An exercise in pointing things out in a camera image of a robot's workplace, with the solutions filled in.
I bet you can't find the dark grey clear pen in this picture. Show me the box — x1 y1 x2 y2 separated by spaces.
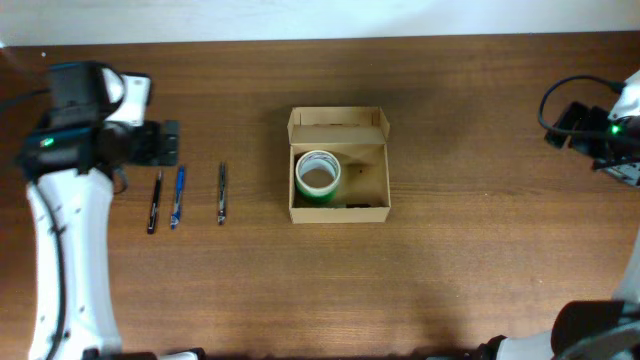
217 162 226 225

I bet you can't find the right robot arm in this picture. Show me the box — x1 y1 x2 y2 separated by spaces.
467 102 639 360

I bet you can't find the black pen silver tip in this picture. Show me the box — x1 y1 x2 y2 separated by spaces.
147 171 163 235

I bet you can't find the right black cable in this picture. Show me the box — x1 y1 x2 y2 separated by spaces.
537 74 640 146

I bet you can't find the black and grey marker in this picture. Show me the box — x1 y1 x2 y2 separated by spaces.
344 203 371 209

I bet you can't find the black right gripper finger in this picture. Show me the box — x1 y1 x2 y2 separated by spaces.
569 105 608 154
544 102 588 149

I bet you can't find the beige masking tape roll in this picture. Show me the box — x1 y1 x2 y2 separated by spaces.
294 150 342 188

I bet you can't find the blue clear pen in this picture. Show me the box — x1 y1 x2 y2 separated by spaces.
170 165 186 230

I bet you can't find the open cardboard box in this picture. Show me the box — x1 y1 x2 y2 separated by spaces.
287 107 391 224

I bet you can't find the green tape roll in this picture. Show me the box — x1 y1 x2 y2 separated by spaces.
296 183 338 204

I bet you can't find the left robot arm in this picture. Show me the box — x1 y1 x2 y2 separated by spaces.
17 61 179 359

